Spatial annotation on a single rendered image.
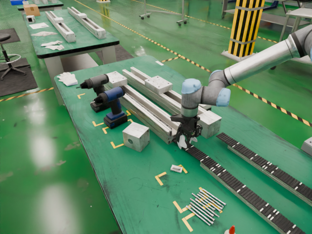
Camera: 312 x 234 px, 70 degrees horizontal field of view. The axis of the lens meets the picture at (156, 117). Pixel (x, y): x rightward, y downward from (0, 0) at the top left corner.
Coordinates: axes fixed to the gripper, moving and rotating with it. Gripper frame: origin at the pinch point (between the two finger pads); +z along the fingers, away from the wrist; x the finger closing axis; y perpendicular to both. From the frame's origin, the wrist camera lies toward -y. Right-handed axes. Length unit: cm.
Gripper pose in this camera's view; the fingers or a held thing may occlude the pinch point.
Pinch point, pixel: (184, 143)
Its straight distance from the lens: 113.0
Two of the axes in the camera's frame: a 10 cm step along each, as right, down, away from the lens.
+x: 8.1, -3.6, 4.6
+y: 5.8, 4.6, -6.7
